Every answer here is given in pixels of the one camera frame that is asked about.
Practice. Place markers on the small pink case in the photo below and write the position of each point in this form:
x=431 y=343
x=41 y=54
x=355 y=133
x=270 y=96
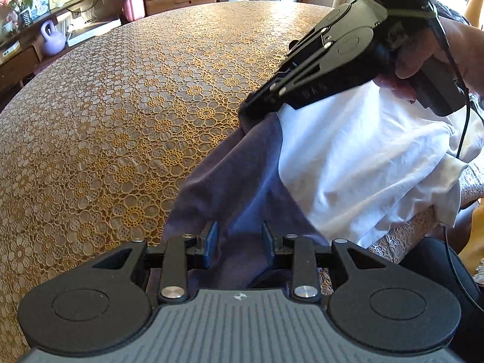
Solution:
x=134 y=9

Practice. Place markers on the yellow lace tablecloth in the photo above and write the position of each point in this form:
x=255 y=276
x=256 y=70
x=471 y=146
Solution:
x=113 y=121

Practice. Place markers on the small white box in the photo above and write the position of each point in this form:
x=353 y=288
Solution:
x=7 y=51

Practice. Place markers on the purple kettlebell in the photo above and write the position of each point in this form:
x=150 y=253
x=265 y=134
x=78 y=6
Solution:
x=53 y=43

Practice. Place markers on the flower vase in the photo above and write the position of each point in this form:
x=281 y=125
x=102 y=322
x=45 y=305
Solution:
x=24 y=16

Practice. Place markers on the white purple raglan shirt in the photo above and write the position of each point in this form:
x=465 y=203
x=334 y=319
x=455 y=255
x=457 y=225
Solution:
x=359 y=166

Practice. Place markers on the white flat box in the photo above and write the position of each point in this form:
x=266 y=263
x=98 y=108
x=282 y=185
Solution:
x=94 y=30

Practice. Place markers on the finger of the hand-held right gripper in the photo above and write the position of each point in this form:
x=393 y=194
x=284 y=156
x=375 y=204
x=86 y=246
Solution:
x=279 y=87
x=321 y=26

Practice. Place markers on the person's right hand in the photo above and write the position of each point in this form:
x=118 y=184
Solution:
x=446 y=49

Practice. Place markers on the person's dark pants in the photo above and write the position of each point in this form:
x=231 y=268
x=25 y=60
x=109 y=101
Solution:
x=431 y=264

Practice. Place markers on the pink flower pot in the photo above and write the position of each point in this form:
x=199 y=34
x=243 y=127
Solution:
x=5 y=3

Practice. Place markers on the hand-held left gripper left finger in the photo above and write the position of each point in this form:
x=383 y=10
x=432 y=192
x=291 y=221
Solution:
x=210 y=244

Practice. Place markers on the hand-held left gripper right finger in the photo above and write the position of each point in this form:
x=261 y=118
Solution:
x=269 y=242

